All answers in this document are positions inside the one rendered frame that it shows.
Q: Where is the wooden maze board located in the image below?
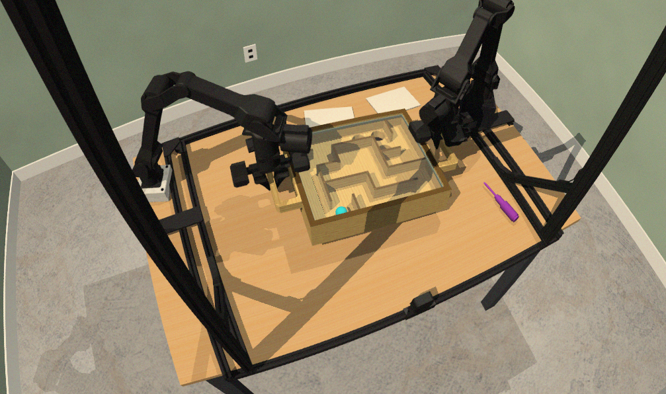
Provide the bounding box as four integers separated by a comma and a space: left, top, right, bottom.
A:
267, 108, 458, 246

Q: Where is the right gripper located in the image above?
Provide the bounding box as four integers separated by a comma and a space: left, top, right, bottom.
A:
408, 112, 476, 149

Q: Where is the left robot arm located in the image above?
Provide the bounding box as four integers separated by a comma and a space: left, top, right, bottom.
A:
132, 71, 312, 188

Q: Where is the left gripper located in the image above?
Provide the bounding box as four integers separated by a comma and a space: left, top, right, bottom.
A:
230, 146, 310, 190

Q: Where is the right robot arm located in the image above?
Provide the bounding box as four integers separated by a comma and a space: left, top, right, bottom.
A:
419, 0, 515, 147

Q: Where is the cream flat square tile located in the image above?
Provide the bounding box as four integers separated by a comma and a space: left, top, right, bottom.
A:
304, 106, 354, 127
366, 87, 420, 113

